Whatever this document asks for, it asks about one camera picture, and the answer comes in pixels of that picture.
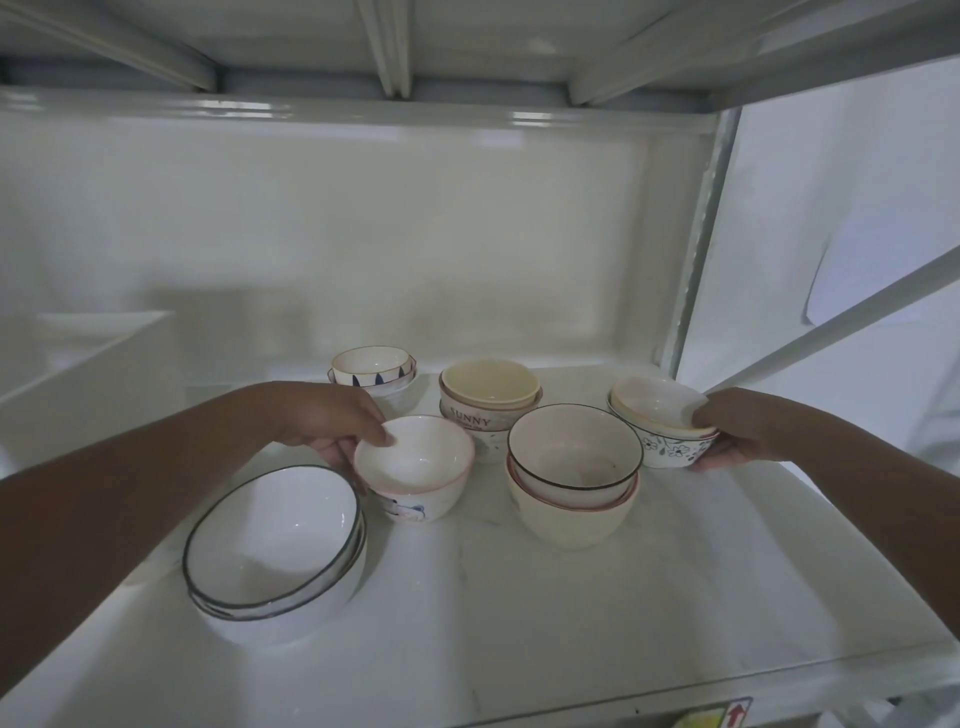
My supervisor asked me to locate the white bowl with pink rim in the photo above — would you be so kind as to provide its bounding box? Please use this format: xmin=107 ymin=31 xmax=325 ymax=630
xmin=353 ymin=414 xmax=477 ymax=525

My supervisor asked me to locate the small white dark-rimmed bowl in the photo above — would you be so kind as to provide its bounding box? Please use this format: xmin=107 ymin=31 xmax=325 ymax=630
xmin=327 ymin=357 xmax=419 ymax=399

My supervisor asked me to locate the white lettered speckled bowl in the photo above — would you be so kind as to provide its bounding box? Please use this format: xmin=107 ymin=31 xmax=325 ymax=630
xmin=438 ymin=390 xmax=542 ymax=465

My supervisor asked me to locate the white metal shelving rack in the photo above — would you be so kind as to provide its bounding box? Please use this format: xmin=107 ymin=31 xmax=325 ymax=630
xmin=0 ymin=0 xmax=960 ymax=728

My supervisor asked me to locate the large white black-rimmed bowl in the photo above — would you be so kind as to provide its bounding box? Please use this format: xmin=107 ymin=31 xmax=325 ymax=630
xmin=182 ymin=464 xmax=362 ymax=622
xmin=187 ymin=506 xmax=369 ymax=648

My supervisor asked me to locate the white bowl with triangle print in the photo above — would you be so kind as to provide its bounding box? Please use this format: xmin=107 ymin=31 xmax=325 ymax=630
xmin=331 ymin=345 xmax=413 ymax=388

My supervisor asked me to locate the label with red arrow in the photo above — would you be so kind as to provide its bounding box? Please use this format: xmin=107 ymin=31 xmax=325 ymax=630
xmin=672 ymin=697 xmax=753 ymax=728

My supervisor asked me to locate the cream bowl with pink rim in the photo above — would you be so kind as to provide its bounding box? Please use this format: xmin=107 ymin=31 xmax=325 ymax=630
xmin=507 ymin=465 xmax=640 ymax=553

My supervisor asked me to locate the person's right forearm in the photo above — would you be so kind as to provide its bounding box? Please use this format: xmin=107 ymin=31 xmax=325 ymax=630
xmin=780 ymin=399 xmax=960 ymax=648

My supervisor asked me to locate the person's left hand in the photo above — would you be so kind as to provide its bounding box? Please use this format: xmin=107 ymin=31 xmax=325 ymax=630
xmin=279 ymin=382 xmax=396 ymax=496

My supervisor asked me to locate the white bowl with floral print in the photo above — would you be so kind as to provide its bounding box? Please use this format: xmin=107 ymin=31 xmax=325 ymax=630
xmin=607 ymin=408 xmax=722 ymax=471

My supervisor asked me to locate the plain cream bowl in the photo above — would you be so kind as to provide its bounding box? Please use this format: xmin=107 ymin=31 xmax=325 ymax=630
xmin=609 ymin=374 xmax=718 ymax=437

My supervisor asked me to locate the white bowl with dark-red rim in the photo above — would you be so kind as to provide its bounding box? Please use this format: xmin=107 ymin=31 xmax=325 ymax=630
xmin=507 ymin=453 xmax=641 ymax=513

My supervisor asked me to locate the person's left forearm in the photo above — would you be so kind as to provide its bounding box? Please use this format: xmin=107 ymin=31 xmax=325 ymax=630
xmin=0 ymin=382 xmax=301 ymax=695

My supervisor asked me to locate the person's right hand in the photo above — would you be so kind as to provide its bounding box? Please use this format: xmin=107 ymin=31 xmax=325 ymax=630
xmin=684 ymin=388 xmax=792 ymax=474

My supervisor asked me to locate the small white black-rimmed bowl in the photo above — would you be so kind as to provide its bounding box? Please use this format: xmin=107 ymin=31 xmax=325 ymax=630
xmin=507 ymin=403 xmax=645 ymax=494

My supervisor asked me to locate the cream yellow bowl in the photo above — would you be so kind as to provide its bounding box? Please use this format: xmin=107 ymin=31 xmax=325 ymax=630
xmin=439 ymin=358 xmax=543 ymax=411

